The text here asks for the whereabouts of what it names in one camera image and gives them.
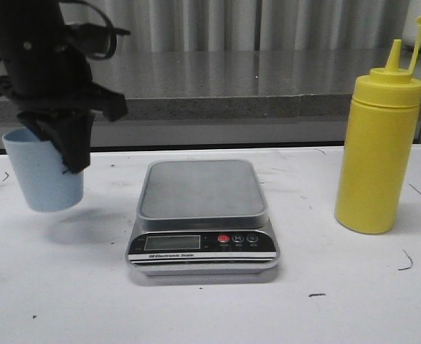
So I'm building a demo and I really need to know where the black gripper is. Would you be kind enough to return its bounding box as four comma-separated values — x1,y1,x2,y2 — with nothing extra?
0,24,128,173

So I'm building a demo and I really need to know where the light blue plastic cup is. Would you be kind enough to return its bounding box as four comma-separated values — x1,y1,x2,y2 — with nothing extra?
2,128,84,212

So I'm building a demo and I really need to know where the yellow squeeze bottle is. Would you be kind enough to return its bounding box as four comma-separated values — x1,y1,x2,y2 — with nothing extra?
334,16,421,234

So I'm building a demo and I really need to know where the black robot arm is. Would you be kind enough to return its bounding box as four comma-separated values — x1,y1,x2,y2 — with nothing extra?
0,1,130,173

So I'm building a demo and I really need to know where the silver electronic kitchen scale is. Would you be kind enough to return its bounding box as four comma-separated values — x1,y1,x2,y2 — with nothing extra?
126,159,280,276

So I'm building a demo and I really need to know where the grey stone counter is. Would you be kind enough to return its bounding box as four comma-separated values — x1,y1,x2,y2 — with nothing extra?
0,49,421,150

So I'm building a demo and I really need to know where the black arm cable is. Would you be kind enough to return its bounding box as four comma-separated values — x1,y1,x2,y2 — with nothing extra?
61,0,131,60

